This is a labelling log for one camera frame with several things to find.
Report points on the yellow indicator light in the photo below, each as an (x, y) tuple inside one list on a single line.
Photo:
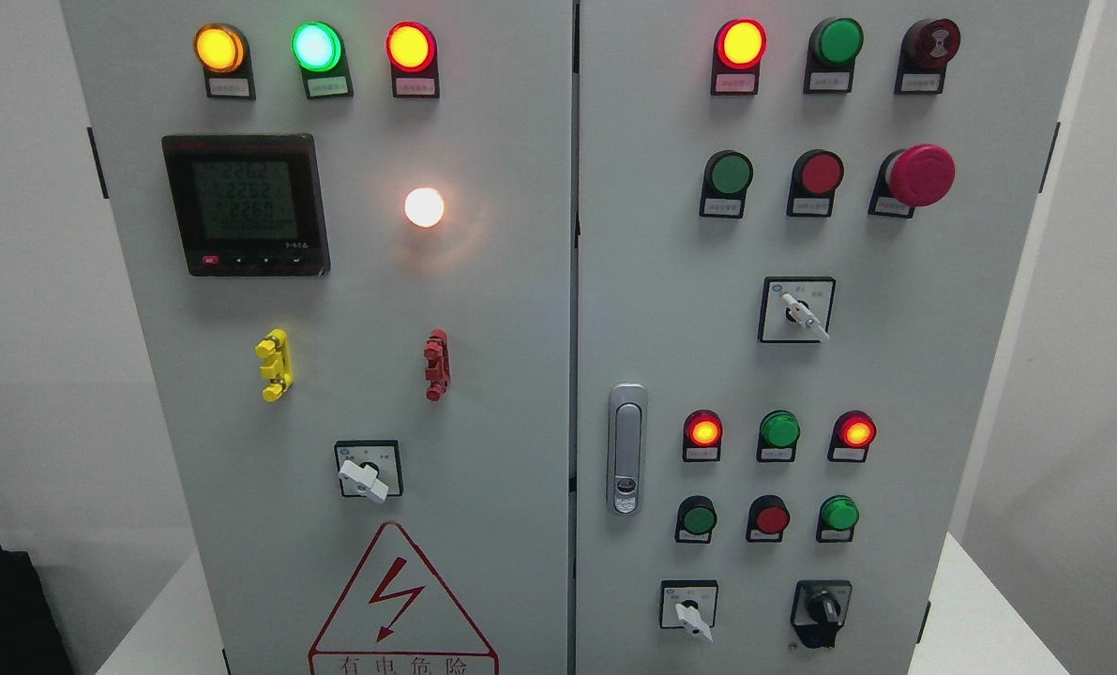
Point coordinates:
[(226, 60)]

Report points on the red indicator light left door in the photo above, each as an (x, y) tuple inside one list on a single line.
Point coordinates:
[(413, 61)]

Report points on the red push button lower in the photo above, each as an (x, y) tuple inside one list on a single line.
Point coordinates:
[(768, 520)]

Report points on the red electric hazard warning sticker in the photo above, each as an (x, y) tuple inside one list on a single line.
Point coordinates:
[(397, 616)]

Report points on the silver door latch handle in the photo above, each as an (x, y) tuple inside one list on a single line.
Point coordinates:
[(625, 447)]

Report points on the red indicator light top right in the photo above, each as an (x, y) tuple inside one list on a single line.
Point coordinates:
[(739, 48)]

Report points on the grey cabinet right door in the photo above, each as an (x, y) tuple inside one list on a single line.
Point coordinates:
[(672, 301)]

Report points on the green indicator light bottom right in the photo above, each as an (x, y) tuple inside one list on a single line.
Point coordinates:
[(836, 521)]

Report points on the red push button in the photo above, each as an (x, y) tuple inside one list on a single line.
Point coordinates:
[(768, 520), (815, 178)]

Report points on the green indicator light top right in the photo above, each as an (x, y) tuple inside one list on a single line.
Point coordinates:
[(833, 47)]

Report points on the white handle selector switch left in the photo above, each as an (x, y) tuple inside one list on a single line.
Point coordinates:
[(370, 469)]

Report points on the grey cabinet door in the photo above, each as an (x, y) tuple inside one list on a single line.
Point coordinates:
[(486, 468), (672, 301)]

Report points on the black box with antenna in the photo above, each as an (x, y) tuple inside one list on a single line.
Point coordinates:
[(30, 642)]

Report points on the white lever selector switch lower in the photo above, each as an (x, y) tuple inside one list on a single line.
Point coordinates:
[(689, 606)]

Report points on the green lit indicator light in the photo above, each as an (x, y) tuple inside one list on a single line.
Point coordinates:
[(319, 52)]

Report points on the yellow terminal post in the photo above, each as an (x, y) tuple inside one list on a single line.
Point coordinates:
[(274, 351)]

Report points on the red emergency stop mushroom button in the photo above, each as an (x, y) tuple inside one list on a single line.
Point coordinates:
[(912, 178)]

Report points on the white lever selector switch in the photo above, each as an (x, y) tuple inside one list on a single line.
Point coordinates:
[(689, 606), (796, 309)]

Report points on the black knob selector switch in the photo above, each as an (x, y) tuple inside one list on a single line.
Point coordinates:
[(819, 611)]

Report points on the black digital power meter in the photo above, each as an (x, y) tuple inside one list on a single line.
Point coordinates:
[(248, 205)]

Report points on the grey cabinet left door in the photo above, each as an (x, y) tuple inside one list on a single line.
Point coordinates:
[(486, 468)]

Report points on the dark red buzzer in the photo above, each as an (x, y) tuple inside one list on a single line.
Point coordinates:
[(928, 46)]

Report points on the red indicator light lower right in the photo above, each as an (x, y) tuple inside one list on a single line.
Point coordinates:
[(852, 436)]

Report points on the red indicator light lower left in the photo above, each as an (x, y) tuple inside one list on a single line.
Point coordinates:
[(702, 437)]

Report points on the green indicator light lower middle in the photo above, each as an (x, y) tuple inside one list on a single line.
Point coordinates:
[(779, 433)]

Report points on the white lever selector switch upper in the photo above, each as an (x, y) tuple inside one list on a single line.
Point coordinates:
[(796, 309)]

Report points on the red push button upper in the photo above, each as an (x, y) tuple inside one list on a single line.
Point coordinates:
[(815, 178)]

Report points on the green push button lower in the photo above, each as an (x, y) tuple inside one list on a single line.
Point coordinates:
[(695, 521)]

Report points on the red terminal post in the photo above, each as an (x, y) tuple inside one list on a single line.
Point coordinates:
[(437, 369)]

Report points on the green push button upper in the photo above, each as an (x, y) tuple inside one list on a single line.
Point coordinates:
[(726, 177)]

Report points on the white lit indicator light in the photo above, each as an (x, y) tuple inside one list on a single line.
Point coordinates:
[(424, 207)]

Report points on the green push button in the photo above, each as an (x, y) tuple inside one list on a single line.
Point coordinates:
[(695, 521), (726, 177)]

